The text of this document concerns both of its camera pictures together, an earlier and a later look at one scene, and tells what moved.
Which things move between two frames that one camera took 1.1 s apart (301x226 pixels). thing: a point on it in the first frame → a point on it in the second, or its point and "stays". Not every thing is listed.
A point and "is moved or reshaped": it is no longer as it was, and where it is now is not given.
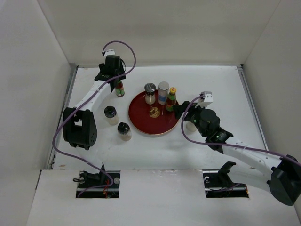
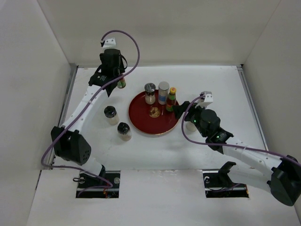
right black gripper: (191, 109) stays
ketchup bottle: (119, 89) is moved or reshaped
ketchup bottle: (171, 99) stays
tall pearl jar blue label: (163, 87) stays
